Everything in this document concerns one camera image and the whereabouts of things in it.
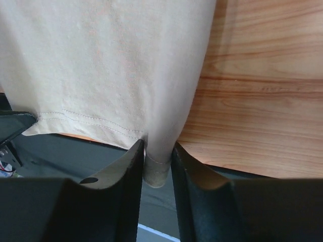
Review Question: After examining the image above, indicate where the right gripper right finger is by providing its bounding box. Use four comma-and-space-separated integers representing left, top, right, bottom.
171, 144, 322, 241

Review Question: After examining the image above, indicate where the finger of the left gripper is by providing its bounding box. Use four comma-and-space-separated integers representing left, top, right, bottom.
1, 110, 37, 144

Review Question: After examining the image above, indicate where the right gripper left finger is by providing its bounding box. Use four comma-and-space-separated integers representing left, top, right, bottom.
1, 140, 144, 241

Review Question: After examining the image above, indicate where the beige t shirt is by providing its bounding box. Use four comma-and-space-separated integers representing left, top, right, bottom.
1, 1, 216, 188

